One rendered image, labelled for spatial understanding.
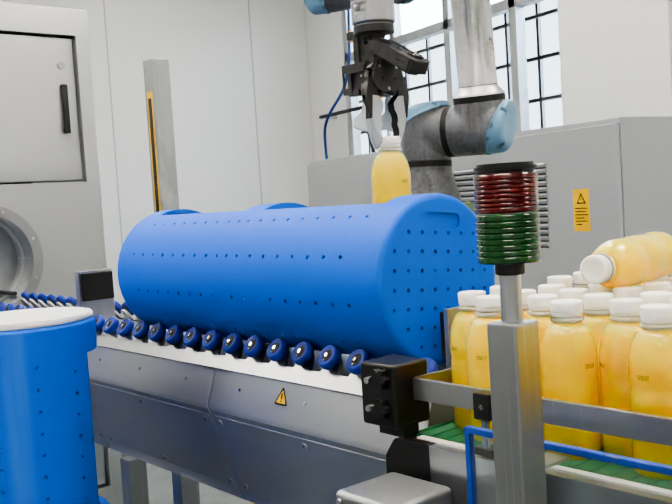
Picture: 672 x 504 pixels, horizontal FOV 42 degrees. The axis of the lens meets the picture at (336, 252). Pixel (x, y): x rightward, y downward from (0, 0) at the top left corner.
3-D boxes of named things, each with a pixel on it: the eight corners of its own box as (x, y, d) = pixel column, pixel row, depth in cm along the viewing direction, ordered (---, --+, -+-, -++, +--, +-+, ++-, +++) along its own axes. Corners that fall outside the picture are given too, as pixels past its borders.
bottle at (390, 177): (366, 249, 155) (361, 147, 153) (395, 245, 159) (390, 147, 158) (393, 249, 149) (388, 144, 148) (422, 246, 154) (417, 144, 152)
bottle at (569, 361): (533, 452, 112) (526, 314, 111) (572, 442, 115) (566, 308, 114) (574, 465, 106) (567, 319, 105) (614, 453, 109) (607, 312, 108)
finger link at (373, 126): (359, 152, 156) (362, 100, 156) (382, 149, 151) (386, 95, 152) (346, 149, 154) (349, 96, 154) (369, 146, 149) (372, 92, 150)
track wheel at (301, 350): (307, 341, 161) (300, 336, 160) (319, 349, 158) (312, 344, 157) (292, 362, 161) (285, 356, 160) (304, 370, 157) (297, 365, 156)
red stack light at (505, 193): (501, 211, 94) (500, 174, 93) (552, 209, 89) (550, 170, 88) (461, 215, 89) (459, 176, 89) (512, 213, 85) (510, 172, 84)
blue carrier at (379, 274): (220, 325, 221) (221, 211, 221) (496, 359, 155) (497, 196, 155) (115, 332, 203) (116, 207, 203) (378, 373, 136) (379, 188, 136)
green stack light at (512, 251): (504, 258, 94) (501, 212, 94) (554, 259, 89) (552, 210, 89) (464, 264, 90) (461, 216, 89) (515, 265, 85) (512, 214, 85)
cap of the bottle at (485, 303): (482, 307, 121) (481, 294, 121) (509, 307, 119) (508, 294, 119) (470, 311, 118) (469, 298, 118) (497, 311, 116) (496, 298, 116)
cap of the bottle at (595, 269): (602, 248, 118) (595, 249, 117) (618, 273, 117) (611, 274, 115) (581, 263, 120) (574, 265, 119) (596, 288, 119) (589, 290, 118)
